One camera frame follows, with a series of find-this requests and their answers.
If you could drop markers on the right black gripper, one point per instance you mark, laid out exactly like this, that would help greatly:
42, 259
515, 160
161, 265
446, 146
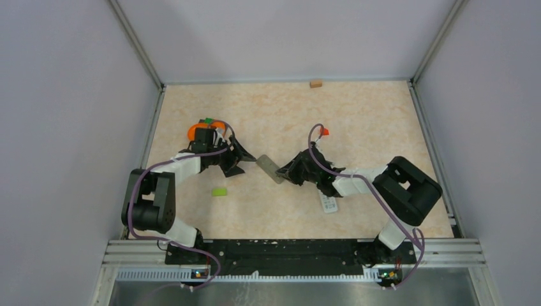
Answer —
289, 171

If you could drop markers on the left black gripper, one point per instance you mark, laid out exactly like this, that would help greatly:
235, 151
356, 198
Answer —
230, 167

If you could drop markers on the white remote control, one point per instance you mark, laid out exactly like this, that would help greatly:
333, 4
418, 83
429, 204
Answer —
329, 204
270, 168

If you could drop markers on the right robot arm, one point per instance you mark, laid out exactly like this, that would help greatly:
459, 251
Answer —
404, 191

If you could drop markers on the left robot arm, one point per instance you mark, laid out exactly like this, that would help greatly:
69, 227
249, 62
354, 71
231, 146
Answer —
150, 200

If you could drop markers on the orange tape roll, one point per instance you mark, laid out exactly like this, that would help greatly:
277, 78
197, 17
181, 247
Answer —
218, 125

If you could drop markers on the green block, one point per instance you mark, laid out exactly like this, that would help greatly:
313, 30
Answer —
219, 191

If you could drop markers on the tan wooden block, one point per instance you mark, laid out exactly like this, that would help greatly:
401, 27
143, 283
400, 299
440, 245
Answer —
315, 84

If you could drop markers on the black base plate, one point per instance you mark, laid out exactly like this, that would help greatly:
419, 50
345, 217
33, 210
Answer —
293, 257

